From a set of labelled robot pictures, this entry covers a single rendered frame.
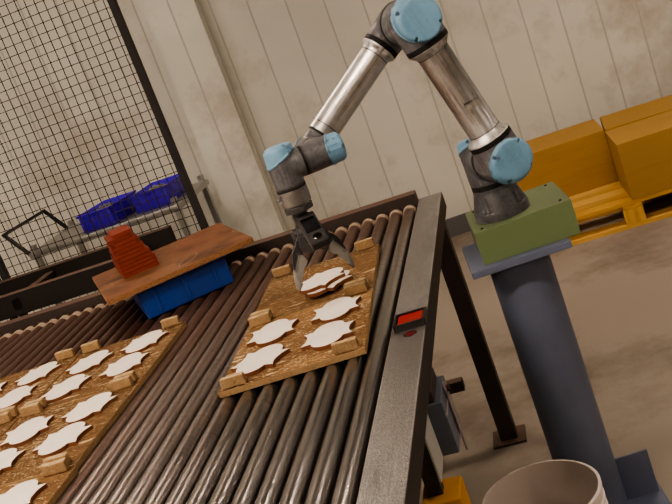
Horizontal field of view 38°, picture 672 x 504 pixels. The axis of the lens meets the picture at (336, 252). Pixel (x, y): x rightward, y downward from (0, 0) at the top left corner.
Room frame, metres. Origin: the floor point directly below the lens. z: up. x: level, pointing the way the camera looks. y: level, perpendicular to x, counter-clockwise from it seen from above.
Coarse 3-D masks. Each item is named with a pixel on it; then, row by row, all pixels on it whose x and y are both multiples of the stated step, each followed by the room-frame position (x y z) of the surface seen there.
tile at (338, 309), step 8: (360, 296) 2.32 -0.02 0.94; (328, 304) 2.35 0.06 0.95; (336, 304) 2.32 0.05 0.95; (344, 304) 2.30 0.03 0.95; (352, 304) 2.27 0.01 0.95; (320, 312) 2.31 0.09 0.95; (328, 312) 2.28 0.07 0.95; (336, 312) 2.26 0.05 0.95; (344, 312) 2.24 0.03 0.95; (312, 320) 2.27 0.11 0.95; (320, 320) 2.27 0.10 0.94; (328, 320) 2.23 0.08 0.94; (336, 320) 2.22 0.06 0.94
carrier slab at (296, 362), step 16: (368, 304) 2.26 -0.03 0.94; (272, 320) 2.43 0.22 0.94; (304, 320) 2.33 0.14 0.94; (368, 320) 2.15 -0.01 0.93; (288, 336) 2.25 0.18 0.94; (304, 336) 2.20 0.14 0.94; (352, 336) 2.08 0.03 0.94; (368, 336) 2.07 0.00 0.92; (240, 352) 2.26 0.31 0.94; (304, 352) 2.09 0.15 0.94; (320, 352) 2.05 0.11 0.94; (352, 352) 1.99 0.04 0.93; (272, 368) 2.07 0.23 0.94; (288, 368) 2.03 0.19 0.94; (304, 368) 2.01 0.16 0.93; (256, 384) 2.03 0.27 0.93
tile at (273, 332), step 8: (280, 320) 2.36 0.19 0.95; (288, 320) 2.34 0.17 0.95; (296, 320) 2.32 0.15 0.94; (264, 328) 2.35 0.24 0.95; (272, 328) 2.32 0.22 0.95; (280, 328) 2.30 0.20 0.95; (288, 328) 2.27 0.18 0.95; (256, 336) 2.31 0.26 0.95; (264, 336) 2.28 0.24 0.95; (272, 336) 2.26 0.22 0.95; (280, 336) 2.24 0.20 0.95; (248, 344) 2.28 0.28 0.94; (256, 344) 2.26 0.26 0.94; (264, 344) 2.24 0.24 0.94; (272, 344) 2.23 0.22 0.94
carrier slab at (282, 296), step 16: (352, 256) 2.76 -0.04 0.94; (368, 256) 2.70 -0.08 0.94; (304, 272) 2.78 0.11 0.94; (320, 272) 2.72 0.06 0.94; (352, 272) 2.59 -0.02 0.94; (368, 272) 2.54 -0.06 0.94; (272, 288) 2.74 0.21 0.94; (288, 288) 2.68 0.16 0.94; (368, 288) 2.40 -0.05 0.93; (272, 304) 2.57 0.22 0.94; (288, 304) 2.52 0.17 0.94; (304, 304) 2.46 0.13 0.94; (320, 304) 2.42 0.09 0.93
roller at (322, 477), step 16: (400, 224) 3.10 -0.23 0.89; (384, 240) 2.87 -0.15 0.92; (384, 256) 2.70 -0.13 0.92; (384, 272) 2.57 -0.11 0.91; (384, 288) 2.49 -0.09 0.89; (368, 352) 2.07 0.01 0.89; (352, 368) 1.93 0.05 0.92; (352, 384) 1.86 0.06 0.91; (336, 400) 1.80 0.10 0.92; (352, 400) 1.80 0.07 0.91; (336, 416) 1.72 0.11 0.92; (352, 416) 1.76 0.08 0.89; (336, 432) 1.66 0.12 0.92; (336, 448) 1.60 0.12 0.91; (320, 464) 1.55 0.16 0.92; (336, 464) 1.56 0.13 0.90; (320, 480) 1.49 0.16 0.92; (320, 496) 1.44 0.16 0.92
